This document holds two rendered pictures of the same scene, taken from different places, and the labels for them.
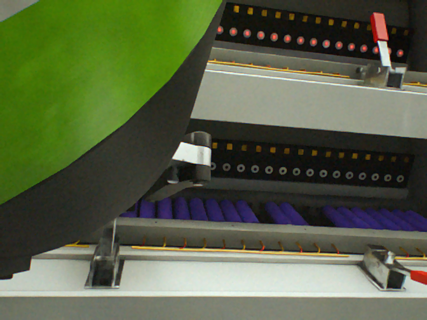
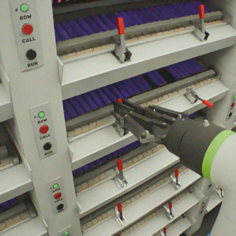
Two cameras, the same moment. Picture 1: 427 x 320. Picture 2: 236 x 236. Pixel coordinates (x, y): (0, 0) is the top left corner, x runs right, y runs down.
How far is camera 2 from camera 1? 0.53 m
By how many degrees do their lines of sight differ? 47
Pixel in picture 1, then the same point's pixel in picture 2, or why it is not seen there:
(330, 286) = (179, 108)
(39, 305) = (111, 146)
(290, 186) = not seen: hidden behind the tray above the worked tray
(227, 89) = (159, 60)
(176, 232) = not seen: hidden behind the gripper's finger
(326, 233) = (175, 87)
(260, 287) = not seen: hidden behind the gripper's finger
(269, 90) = (171, 56)
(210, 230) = (141, 99)
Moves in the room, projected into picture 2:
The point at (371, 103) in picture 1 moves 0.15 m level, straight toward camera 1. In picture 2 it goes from (198, 48) to (216, 72)
